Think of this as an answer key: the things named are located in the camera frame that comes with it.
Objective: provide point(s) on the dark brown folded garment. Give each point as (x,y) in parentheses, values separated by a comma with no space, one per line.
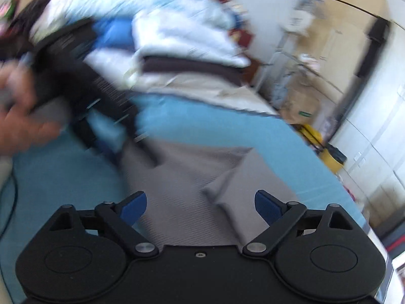
(189,68)

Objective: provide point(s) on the red bag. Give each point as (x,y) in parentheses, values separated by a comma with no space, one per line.
(242,38)

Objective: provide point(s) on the grey waffle knit garment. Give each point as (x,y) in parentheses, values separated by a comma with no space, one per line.
(189,202)

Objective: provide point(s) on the blue pillow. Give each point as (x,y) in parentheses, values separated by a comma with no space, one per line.
(110,33)

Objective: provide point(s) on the striped bed sheet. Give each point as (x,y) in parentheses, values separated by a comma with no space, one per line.
(205,123)

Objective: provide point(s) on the white sweatshirt with rabbit print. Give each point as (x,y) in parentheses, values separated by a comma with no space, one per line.
(189,44)

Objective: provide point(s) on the person's left hand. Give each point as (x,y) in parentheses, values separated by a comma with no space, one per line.
(19,123)

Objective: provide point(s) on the black suitcase with red trim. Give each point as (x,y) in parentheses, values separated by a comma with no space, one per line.
(395,243)

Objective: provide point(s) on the white tote bag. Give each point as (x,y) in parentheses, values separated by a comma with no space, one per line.
(302,15)

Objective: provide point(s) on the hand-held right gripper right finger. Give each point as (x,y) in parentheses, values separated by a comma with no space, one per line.
(267,207)

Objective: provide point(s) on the white wardrobe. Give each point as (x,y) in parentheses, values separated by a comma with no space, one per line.
(373,152)

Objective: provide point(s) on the yellow trash bin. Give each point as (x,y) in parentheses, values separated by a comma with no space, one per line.
(330,160)

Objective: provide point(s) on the dark cloth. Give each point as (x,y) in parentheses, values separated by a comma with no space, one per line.
(22,19)

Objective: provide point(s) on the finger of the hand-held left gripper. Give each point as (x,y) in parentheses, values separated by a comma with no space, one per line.
(142,145)
(85,134)

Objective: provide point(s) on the black hanging garment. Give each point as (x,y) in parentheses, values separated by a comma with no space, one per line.
(376,44)

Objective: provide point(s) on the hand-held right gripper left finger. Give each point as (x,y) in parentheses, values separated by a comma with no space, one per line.
(134,206)

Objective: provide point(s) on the brown paper bag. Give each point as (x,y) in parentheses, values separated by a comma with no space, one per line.
(300,101)

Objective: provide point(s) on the yellow plastic bag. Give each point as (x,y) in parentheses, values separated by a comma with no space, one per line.
(311,134)

